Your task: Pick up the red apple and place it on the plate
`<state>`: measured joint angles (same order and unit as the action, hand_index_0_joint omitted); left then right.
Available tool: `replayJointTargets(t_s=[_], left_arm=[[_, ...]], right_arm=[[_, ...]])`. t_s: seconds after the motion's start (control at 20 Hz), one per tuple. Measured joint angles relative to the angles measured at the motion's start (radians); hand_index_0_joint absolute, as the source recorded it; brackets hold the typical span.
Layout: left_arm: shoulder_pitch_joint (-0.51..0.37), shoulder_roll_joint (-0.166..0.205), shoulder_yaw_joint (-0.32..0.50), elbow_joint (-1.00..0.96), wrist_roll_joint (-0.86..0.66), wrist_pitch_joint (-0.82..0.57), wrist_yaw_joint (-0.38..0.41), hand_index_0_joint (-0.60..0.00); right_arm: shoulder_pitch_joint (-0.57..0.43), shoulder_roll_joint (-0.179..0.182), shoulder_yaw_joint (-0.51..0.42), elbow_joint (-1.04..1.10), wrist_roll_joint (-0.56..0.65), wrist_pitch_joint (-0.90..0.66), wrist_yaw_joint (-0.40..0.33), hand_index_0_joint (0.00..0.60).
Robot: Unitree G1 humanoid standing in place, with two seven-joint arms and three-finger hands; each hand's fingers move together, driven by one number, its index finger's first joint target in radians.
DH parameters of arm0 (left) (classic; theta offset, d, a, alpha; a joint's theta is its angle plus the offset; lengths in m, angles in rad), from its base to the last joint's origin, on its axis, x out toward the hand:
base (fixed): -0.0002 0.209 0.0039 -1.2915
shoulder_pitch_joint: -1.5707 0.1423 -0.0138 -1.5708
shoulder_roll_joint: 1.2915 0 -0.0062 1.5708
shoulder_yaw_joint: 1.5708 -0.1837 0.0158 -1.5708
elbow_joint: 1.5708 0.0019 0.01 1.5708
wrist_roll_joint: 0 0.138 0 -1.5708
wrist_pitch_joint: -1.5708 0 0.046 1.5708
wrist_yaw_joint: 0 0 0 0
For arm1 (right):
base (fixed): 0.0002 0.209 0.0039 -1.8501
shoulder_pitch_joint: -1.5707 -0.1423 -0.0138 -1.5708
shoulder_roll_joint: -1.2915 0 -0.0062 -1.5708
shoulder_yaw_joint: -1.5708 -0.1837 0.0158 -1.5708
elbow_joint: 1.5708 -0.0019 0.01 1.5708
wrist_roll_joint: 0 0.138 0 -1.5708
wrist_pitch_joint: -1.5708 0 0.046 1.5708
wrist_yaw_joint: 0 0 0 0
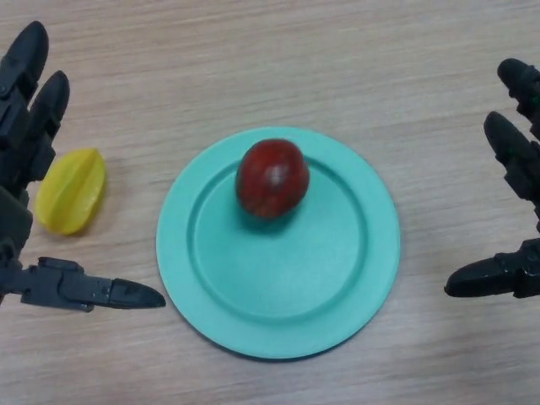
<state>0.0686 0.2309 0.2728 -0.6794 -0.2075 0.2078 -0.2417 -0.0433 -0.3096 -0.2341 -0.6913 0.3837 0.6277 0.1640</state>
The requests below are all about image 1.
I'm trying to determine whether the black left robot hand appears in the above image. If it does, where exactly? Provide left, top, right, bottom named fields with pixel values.
left=0, top=20, right=167, bottom=312

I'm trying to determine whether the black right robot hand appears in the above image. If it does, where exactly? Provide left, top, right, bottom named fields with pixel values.
left=444, top=58, right=540, bottom=300

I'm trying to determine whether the red apple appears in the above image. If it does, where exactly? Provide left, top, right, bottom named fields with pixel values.
left=235, top=140, right=311, bottom=221

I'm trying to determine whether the green round plate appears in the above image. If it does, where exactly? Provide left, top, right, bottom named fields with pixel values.
left=155, top=127, right=402, bottom=361

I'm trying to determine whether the yellow starfruit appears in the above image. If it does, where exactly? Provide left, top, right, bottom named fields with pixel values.
left=35, top=147, right=107, bottom=236

